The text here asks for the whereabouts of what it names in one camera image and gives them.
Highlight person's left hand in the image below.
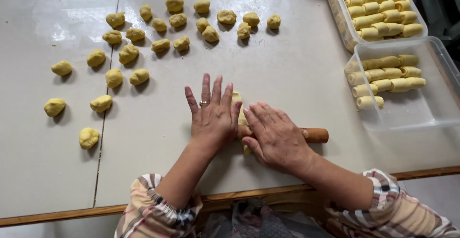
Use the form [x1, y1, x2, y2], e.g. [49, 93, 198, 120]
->
[185, 74, 243, 149]

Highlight person's right hand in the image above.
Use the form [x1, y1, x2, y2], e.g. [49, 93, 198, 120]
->
[241, 102, 317, 176]

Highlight wooden rolling pin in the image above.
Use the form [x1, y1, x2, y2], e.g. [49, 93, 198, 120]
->
[237, 125, 329, 144]

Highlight flattened yellow dough strip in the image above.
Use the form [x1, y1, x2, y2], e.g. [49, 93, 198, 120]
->
[231, 90, 253, 156]

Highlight patterned grey apron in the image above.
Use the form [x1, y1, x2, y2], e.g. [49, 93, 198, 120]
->
[200, 198, 335, 238]

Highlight scattered yellow dough balls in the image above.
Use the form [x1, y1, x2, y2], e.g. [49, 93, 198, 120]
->
[43, 0, 282, 150]

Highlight small batch of dough rolls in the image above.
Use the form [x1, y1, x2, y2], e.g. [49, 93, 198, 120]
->
[346, 54, 427, 110]

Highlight clear plastic container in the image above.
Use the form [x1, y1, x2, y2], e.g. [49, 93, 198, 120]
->
[326, 0, 429, 54]
[344, 36, 460, 132]

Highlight plaid long-sleeved shirt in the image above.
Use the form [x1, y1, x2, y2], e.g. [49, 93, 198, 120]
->
[114, 169, 460, 238]

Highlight large pile of dough rolls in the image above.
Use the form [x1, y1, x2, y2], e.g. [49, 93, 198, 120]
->
[336, 0, 424, 42]

